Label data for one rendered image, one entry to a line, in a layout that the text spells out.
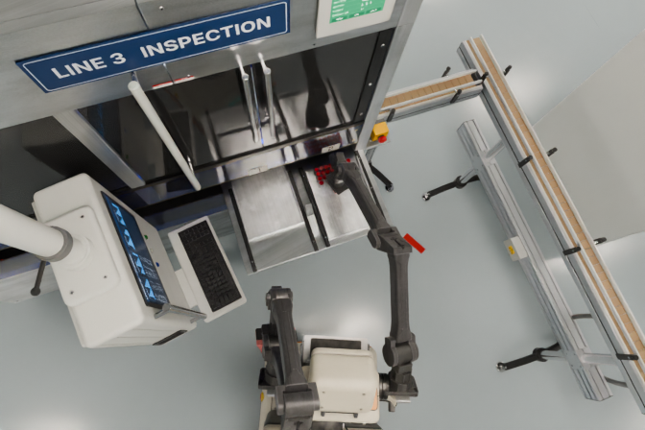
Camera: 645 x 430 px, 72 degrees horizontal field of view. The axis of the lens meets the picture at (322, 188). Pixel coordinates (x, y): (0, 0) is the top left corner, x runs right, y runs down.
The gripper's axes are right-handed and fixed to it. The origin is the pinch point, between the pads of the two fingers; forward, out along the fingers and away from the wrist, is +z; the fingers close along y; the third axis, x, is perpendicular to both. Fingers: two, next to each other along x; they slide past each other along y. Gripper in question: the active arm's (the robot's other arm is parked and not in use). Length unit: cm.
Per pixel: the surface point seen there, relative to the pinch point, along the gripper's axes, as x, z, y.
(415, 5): -23, -95, 13
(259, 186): 28.9, 4.2, 20.1
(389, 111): -44.1, -0.5, 18.6
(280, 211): 26.9, 3.8, 4.6
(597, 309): -68, 0, -109
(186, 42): 37, -103, 27
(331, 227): 11.3, 3.5, -14.3
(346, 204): -0.4, 3.7, -8.7
